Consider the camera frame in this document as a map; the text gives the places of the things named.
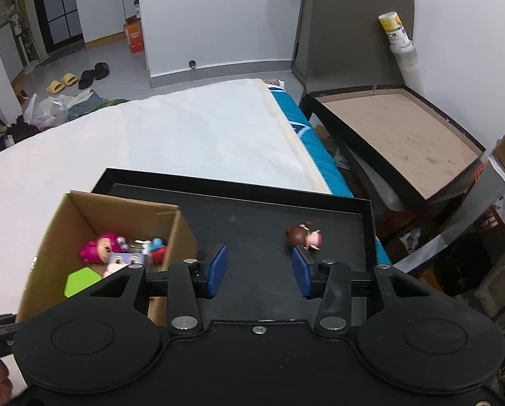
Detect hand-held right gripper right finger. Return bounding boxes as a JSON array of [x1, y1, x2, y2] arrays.
[[292, 247, 452, 331]]

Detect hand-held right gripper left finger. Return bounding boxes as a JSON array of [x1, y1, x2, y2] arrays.
[[64, 243, 229, 334]]

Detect brown-haired toy figure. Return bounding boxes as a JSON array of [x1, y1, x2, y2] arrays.
[[286, 222, 324, 255]]

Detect brown cardboard box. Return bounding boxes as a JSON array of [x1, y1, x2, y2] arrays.
[[16, 191, 199, 326]]

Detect black shallow tray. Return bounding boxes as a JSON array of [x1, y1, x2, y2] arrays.
[[91, 168, 377, 322]]

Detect blue and red toy figure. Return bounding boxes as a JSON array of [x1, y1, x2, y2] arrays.
[[144, 238, 169, 265]]

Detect white and purple toy figure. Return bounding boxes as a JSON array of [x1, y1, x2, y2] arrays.
[[104, 251, 152, 278]]

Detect green toy block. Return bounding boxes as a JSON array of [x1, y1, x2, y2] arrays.
[[64, 267, 103, 299]]

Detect pink toy figure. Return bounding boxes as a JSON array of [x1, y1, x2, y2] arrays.
[[79, 232, 128, 265]]

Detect blue mattress sheet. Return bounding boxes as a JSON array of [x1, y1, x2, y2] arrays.
[[263, 78, 392, 264]]

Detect black-framed brown board box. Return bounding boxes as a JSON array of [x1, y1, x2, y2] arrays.
[[299, 85, 487, 212]]

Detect blue denim cloth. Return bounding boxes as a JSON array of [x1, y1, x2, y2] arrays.
[[68, 89, 109, 120]]

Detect white plastic bag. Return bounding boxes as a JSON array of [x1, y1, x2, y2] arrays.
[[23, 93, 90, 130]]

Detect orange cardboard box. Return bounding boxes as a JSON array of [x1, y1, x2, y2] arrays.
[[123, 17, 145, 54]]

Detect yellow-capped bottle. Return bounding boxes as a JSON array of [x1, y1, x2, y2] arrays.
[[378, 11, 416, 51]]

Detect white cabinet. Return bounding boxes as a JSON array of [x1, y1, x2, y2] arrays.
[[74, 0, 139, 45]]

